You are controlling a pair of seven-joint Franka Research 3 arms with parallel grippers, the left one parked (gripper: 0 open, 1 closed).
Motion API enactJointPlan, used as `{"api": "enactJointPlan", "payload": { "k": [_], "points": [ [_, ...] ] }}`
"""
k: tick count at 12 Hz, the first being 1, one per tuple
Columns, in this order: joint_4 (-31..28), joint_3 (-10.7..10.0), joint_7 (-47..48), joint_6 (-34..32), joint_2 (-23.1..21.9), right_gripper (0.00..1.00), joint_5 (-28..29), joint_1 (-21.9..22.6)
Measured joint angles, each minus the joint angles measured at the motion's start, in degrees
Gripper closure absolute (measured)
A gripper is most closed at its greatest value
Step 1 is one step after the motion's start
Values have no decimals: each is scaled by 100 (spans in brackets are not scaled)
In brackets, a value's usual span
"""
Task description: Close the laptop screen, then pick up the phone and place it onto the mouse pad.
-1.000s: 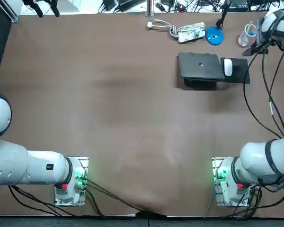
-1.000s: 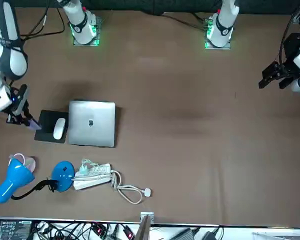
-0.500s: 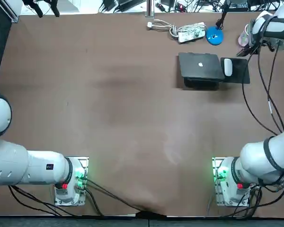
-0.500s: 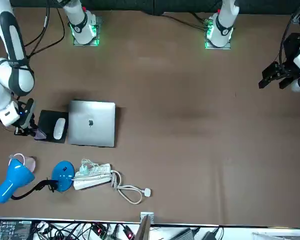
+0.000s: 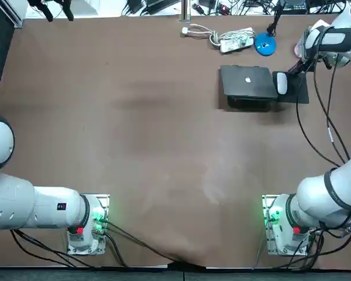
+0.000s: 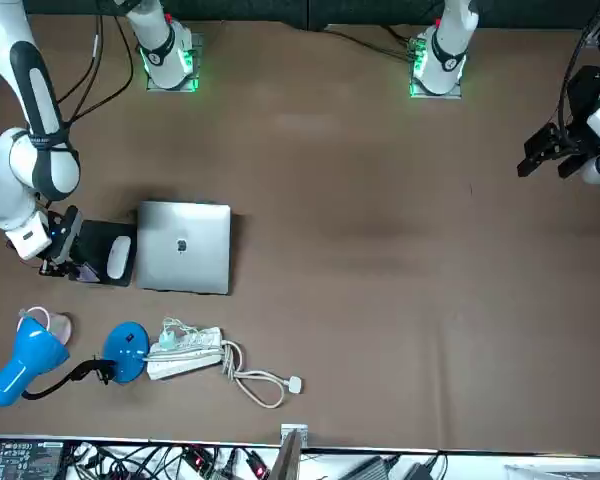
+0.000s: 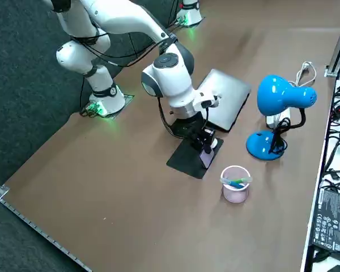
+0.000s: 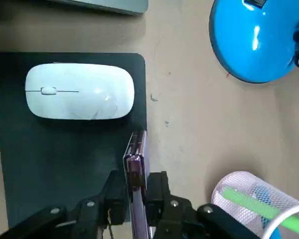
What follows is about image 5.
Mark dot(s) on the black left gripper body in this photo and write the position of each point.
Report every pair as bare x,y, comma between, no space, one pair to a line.
35,2

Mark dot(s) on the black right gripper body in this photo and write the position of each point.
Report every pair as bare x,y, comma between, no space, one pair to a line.
307,65

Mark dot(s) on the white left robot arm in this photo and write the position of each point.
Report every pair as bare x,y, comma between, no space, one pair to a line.
17,202

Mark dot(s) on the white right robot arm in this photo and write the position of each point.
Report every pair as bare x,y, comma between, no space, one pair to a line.
319,199

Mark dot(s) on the black mouse pad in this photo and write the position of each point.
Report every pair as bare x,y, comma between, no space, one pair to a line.
295,90

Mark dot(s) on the white computer mouse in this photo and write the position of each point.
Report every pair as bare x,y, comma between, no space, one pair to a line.
282,83

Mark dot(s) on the silver grey laptop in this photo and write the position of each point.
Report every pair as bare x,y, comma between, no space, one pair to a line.
245,85

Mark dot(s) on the blue desk lamp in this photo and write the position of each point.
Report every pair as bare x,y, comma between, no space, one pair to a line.
264,44

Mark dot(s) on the white plug adapter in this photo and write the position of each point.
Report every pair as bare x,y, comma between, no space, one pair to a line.
244,41

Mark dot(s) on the black labelled power adapter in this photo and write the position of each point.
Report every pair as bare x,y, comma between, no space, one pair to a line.
294,6

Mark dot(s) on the grey power brick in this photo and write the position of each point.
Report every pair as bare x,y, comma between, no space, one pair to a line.
134,5

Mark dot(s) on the white power strip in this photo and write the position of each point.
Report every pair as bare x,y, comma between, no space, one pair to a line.
234,44

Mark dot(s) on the aluminium table edge rail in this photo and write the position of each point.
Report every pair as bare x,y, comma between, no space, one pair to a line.
14,17

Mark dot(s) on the aluminium profile post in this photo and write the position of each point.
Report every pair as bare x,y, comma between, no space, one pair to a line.
185,10

